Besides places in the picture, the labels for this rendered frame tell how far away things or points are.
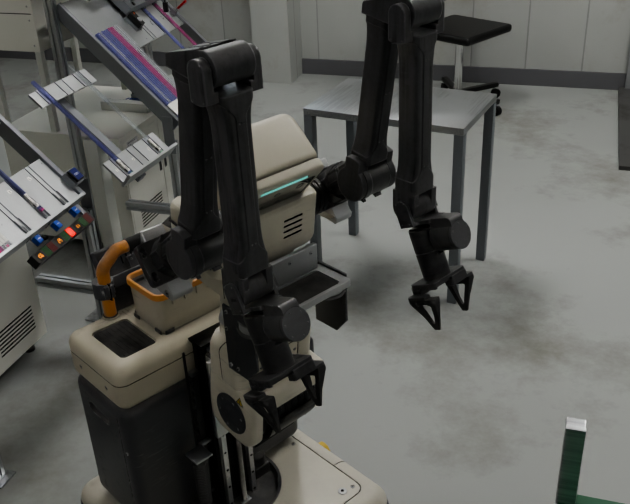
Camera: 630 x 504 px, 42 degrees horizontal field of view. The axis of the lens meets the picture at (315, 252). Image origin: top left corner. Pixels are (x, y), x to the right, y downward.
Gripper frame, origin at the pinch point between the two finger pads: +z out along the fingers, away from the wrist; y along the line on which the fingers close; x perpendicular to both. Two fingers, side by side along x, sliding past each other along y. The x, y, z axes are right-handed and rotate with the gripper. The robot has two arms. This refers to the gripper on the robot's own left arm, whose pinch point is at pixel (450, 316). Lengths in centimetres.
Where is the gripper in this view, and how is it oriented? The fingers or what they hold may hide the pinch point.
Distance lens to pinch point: 171.9
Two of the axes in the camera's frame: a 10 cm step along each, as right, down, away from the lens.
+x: -6.4, 0.9, 7.6
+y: 6.9, -3.6, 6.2
